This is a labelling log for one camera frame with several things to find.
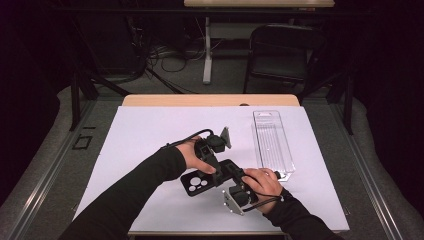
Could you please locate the black metal stand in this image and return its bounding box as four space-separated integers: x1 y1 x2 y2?
68 64 132 132
299 70 355 136

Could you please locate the person's right hand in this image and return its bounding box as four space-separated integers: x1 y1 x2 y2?
241 167 285 215

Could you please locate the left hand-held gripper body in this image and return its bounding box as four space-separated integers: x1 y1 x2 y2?
194 126 233 168

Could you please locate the aluminium floor rail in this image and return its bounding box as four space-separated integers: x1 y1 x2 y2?
5 99 98 240
328 103 405 240

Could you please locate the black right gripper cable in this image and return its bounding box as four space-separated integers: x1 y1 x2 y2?
242 190 285 213

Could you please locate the tangle of floor cables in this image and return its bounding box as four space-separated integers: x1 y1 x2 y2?
132 16 228 95

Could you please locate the white table board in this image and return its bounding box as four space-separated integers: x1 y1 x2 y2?
69 105 350 233

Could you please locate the clear plastic packaging box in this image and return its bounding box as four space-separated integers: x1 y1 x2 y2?
251 110 296 183

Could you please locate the white-legged desk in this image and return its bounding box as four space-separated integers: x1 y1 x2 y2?
183 0 335 85

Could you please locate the person's left hand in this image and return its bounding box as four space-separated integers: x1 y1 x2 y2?
175 135 218 175

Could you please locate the wooden table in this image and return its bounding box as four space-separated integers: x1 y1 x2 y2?
75 94 346 237

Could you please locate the black folding chair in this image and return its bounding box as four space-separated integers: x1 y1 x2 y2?
243 23 326 95

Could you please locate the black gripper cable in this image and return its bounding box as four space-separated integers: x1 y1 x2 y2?
242 190 285 213
160 128 215 150

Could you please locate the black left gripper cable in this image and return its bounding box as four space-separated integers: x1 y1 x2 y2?
160 128 215 150

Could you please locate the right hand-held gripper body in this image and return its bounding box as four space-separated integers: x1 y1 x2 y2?
222 184 260 216

